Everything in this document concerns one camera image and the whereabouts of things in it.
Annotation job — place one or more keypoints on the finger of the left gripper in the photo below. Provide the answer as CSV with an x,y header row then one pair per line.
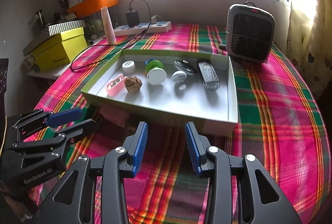
x,y
59,143
37,120

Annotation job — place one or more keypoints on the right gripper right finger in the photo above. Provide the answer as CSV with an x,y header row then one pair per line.
x,y
259,197

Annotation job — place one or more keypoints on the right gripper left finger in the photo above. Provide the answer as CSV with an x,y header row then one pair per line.
x,y
72,199

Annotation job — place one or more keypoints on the pink plastic clip case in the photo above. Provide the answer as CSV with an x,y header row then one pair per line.
x,y
114,86

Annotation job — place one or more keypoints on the brown walnut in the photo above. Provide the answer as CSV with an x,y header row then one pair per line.
x,y
133,84

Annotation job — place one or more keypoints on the green white spool gadget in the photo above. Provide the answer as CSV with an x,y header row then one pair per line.
x,y
155,73

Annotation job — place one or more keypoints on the black remote control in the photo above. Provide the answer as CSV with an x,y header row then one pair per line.
x,y
209,76

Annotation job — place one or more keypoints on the white round gadget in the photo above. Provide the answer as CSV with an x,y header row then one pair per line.
x,y
178,78

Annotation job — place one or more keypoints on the yellow cardboard box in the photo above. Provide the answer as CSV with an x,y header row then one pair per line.
x,y
59,50

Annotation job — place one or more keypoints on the plaid pink green tablecloth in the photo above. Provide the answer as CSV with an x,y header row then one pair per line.
x,y
280,123

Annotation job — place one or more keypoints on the striped white box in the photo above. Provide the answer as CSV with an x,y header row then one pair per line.
x,y
52,30

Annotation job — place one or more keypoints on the white round puck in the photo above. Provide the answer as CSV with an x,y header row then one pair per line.
x,y
128,67

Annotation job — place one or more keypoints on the white cream tube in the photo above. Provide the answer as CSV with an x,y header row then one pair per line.
x,y
108,29

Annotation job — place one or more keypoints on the white power strip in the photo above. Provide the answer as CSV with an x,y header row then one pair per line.
x,y
159,27

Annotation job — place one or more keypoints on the shallow green white box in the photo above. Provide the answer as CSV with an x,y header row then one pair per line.
x,y
213,112

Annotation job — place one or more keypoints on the black charger adapter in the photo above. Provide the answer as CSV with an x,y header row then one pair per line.
x,y
132,17

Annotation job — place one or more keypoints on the orange tray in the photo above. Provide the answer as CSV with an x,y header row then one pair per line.
x,y
88,7

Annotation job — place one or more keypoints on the oval grey magnetic holder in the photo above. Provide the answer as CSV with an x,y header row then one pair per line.
x,y
185,66

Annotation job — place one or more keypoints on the floral yellow curtain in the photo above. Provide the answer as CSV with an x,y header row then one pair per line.
x,y
309,42

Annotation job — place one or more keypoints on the grey black space heater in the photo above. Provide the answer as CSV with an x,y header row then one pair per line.
x,y
249,33

